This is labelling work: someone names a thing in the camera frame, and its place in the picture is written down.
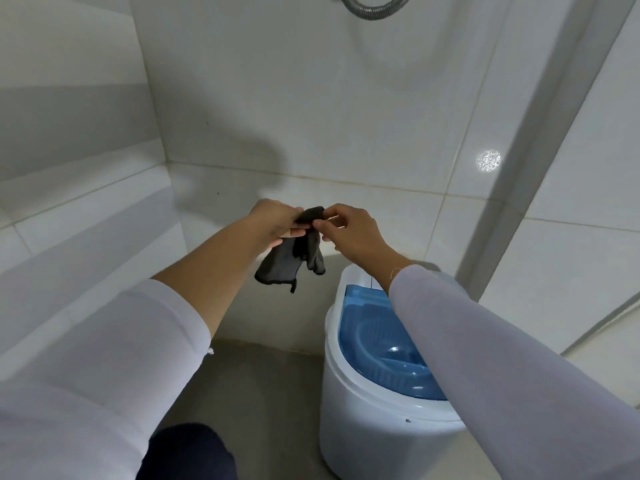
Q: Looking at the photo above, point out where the person's left forearm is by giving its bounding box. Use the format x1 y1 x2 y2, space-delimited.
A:
0 215 267 480

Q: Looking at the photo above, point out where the metal shower hose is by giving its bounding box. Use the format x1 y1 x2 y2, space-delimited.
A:
338 0 416 21

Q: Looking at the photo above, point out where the person's left hand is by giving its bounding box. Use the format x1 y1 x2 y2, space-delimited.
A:
247 199 310 256

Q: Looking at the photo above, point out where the person's dark trouser leg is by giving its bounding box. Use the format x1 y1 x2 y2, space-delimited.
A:
135 423 239 480

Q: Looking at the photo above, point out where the person's right forearm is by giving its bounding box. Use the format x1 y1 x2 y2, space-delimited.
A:
376 254 640 480

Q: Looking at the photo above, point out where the person's right hand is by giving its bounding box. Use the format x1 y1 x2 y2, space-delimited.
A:
312 204 397 276

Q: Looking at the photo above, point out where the dark grey sock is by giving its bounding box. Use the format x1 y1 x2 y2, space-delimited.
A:
254 206 327 294

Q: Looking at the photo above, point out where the blue translucent washer lid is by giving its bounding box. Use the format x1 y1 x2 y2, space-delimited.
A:
338 284 449 402

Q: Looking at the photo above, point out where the white wall pipe cover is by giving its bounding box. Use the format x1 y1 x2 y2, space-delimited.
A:
454 0 640 302

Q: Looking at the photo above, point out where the white mini washing machine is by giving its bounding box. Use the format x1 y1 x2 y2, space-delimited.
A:
318 262 469 480

